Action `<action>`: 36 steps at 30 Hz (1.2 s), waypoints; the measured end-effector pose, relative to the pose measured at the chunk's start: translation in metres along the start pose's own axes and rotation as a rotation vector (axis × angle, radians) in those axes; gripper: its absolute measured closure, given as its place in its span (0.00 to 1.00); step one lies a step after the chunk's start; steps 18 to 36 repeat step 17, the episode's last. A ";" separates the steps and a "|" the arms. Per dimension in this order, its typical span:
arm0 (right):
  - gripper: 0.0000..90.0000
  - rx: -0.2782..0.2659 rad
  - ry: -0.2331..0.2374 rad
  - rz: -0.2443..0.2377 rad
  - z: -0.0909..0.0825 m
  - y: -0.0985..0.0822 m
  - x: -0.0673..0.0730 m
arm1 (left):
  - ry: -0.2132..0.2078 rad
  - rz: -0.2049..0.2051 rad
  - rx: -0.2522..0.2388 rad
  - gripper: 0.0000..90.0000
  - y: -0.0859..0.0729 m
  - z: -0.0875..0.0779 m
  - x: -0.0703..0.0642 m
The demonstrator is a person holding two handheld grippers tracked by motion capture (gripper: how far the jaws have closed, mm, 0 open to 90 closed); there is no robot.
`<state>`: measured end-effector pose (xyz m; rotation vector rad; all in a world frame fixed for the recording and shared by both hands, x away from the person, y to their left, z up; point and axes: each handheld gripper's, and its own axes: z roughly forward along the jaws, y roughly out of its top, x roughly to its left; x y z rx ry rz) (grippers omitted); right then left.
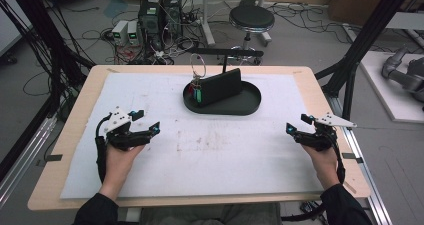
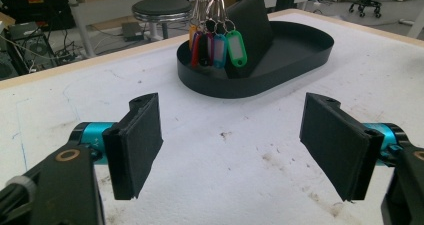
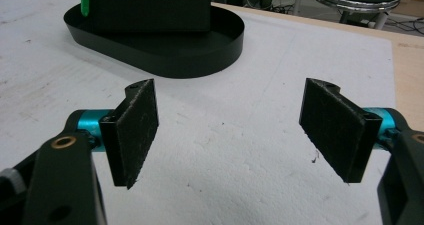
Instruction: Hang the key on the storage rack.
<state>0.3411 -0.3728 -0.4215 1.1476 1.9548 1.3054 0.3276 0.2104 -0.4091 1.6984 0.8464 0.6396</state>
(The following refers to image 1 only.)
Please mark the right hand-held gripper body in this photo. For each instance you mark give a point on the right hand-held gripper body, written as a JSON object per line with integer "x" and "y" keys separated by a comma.
{"x": 320, "y": 136}

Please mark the black power bank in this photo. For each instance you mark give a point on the black power bank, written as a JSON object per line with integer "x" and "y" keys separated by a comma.
{"x": 221, "y": 86}

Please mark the person's right hand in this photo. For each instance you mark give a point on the person's right hand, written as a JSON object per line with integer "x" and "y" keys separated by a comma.
{"x": 321, "y": 165}

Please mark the white desk leg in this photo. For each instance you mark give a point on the white desk leg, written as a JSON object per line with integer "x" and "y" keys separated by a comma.
{"x": 206, "y": 18}

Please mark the person's grey trousers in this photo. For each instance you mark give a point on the person's grey trousers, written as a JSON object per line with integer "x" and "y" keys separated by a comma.
{"x": 206, "y": 215}

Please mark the black round stool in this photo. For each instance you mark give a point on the black round stool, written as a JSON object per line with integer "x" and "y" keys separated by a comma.
{"x": 251, "y": 17}

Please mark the black T-shaped stand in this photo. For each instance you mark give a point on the black T-shaped stand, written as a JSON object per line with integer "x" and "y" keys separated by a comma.
{"x": 233, "y": 52}

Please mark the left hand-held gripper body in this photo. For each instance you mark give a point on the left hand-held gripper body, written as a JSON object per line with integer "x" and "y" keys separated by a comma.
{"x": 118, "y": 120}

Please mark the person's left hand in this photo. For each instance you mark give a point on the person's left hand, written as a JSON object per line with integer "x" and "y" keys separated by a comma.
{"x": 120, "y": 163}

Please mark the white platform board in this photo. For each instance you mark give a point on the white platform board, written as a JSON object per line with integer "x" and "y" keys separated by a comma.
{"x": 376, "y": 85}

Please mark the black oval tray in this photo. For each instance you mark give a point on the black oval tray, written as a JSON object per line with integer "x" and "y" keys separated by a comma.
{"x": 233, "y": 106}

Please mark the white table mat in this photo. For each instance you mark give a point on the white table mat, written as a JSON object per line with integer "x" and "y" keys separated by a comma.
{"x": 166, "y": 145}

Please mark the aluminium rail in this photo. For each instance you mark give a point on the aluminium rail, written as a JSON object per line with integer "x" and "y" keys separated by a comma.
{"x": 366, "y": 178}
{"x": 23, "y": 155}

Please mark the black metal frame post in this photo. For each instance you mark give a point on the black metal frame post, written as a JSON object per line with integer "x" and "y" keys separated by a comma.
{"x": 363, "y": 38}

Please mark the grey bench power supply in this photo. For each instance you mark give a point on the grey bench power supply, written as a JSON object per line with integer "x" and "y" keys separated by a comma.
{"x": 119, "y": 31}
{"x": 133, "y": 33}

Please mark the cardboard box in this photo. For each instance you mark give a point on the cardboard box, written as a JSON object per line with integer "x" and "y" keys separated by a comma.
{"x": 353, "y": 1}

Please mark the black computer tower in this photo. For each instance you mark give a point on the black computer tower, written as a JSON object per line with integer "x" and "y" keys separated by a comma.
{"x": 151, "y": 21}
{"x": 173, "y": 11}

